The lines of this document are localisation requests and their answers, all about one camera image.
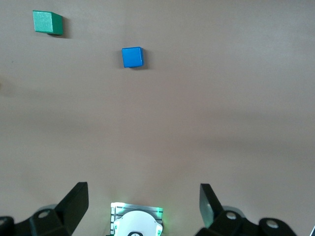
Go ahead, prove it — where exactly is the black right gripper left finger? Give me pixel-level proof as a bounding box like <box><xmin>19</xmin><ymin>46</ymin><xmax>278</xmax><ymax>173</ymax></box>
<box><xmin>0</xmin><ymin>181</ymin><xmax>89</xmax><ymax>236</ymax></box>

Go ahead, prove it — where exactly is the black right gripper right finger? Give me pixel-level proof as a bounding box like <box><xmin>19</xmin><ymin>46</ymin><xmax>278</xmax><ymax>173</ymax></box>
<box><xmin>195</xmin><ymin>183</ymin><xmax>297</xmax><ymax>236</ymax></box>

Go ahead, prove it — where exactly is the blue wooden block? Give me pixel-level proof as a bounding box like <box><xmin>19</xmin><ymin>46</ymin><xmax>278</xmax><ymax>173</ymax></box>
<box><xmin>121</xmin><ymin>46</ymin><xmax>144</xmax><ymax>69</ymax></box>

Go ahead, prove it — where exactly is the green wooden block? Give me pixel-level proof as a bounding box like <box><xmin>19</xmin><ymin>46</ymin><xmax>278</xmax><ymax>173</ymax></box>
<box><xmin>32</xmin><ymin>10</ymin><xmax>63</xmax><ymax>35</ymax></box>

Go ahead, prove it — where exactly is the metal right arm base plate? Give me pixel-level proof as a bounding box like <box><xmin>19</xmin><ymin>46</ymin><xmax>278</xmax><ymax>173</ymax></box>
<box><xmin>110</xmin><ymin>202</ymin><xmax>164</xmax><ymax>236</ymax></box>

